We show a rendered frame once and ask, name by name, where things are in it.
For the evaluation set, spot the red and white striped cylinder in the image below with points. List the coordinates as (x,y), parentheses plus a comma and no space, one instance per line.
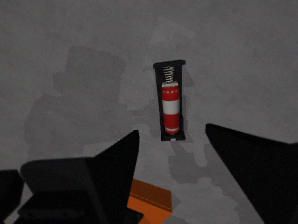
(171,108)

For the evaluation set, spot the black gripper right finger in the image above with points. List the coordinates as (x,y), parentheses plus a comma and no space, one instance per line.
(266,170)

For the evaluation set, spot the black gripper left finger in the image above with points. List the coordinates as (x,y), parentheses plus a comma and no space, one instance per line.
(107,177)

